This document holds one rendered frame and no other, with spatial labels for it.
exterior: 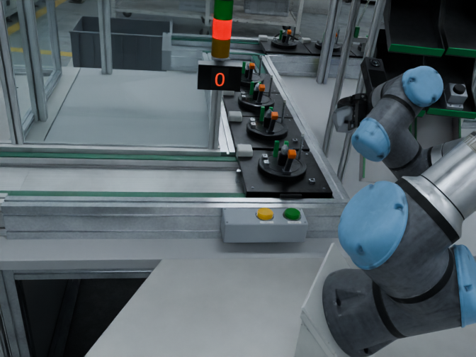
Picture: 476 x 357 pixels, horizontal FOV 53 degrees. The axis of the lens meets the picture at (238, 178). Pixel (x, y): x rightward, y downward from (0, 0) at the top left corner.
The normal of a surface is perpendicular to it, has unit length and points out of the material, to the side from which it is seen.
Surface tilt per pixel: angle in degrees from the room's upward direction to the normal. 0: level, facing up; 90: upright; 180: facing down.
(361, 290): 36
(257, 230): 90
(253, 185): 0
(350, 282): 27
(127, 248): 0
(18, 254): 0
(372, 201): 54
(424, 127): 45
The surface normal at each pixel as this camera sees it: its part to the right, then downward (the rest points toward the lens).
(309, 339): -0.41, 0.44
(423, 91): 0.20, -0.05
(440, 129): 0.02, -0.25
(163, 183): 0.09, -0.85
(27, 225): 0.12, 0.52
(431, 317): -0.22, 0.68
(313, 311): 0.72, -0.38
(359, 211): -0.75, -0.54
